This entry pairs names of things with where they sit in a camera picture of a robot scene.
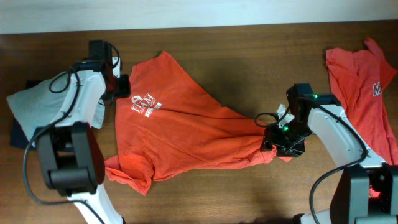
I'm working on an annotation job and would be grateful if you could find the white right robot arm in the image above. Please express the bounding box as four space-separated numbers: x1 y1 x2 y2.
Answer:
261 93 397 224

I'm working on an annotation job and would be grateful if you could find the orange soccer print t-shirt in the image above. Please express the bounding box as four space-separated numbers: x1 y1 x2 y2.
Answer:
105 52 277 195

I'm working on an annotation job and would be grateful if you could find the light grey folded t-shirt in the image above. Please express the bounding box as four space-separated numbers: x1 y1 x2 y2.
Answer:
6 75 105 140

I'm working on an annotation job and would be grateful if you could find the red heathered t-shirt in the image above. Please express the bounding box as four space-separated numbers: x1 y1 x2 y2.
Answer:
325 38 397 165

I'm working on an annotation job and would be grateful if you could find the dark navy folded garment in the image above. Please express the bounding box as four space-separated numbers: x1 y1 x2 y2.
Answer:
9 80 42 149

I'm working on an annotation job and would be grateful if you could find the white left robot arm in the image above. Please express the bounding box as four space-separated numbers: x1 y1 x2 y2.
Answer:
33 58 130 223

